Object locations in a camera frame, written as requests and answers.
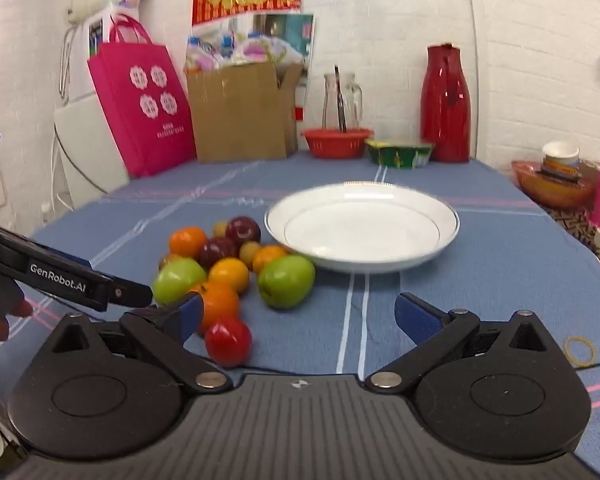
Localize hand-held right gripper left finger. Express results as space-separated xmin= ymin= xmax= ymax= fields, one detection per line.
xmin=45 ymin=292 xmax=233 ymax=396

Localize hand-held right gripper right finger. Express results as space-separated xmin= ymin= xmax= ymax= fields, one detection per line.
xmin=365 ymin=292 xmax=563 ymax=396

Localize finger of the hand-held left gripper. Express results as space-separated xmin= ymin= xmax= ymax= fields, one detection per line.
xmin=0 ymin=230 xmax=153 ymax=313

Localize green apple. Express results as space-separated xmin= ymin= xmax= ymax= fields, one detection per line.
xmin=257 ymin=255 xmax=316 ymax=310
xmin=152 ymin=257 xmax=208 ymax=306

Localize red tomato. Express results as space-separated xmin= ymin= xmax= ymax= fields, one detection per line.
xmin=205 ymin=316 xmax=253 ymax=367

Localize yellow orange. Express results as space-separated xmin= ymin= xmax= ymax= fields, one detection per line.
xmin=208 ymin=257 xmax=251 ymax=295

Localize dark red apple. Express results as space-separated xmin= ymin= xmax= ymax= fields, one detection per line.
xmin=197 ymin=236 xmax=240 ymax=270
xmin=225 ymin=216 xmax=262 ymax=247

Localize white plate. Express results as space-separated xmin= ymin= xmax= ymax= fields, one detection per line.
xmin=264 ymin=182 xmax=461 ymax=275

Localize blue striped tablecloth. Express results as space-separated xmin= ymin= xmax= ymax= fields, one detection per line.
xmin=0 ymin=152 xmax=600 ymax=480

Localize white appliance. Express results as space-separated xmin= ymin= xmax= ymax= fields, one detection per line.
xmin=55 ymin=92 xmax=131 ymax=196

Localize yellow rubber band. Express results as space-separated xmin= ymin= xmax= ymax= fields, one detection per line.
xmin=564 ymin=336 xmax=597 ymax=367

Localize green instant noodle bowl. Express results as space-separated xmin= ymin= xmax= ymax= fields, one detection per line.
xmin=365 ymin=138 xmax=435 ymax=168

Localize brown patterned cloth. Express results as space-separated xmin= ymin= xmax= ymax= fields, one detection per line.
xmin=545 ymin=205 xmax=600 ymax=251

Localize pink tote bag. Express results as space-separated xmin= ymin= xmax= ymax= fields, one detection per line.
xmin=87 ymin=15 xmax=198 ymax=178

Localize red plastic basket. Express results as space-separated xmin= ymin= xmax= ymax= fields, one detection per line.
xmin=301 ymin=127 xmax=375 ymax=160

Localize stacked bowls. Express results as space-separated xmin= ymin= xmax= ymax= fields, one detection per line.
xmin=511 ymin=160 xmax=598 ymax=209

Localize cardboard box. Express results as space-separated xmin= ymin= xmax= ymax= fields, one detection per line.
xmin=186 ymin=62 xmax=305 ymax=163

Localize red thermos jug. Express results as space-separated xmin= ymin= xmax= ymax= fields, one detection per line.
xmin=420 ymin=44 xmax=472 ymax=163

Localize white cup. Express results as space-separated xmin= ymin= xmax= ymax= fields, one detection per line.
xmin=542 ymin=141 xmax=580 ymax=168

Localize glass pitcher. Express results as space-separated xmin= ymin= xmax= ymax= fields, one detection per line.
xmin=322 ymin=72 xmax=363 ymax=133

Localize black straw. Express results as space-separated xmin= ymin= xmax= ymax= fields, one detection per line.
xmin=334 ymin=65 xmax=348 ymax=133

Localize floral cloth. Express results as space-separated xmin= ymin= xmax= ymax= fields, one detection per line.
xmin=186 ymin=30 xmax=306 ymax=73

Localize teal wall poster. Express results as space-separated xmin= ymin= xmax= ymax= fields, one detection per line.
xmin=252 ymin=12 xmax=315 ymax=73

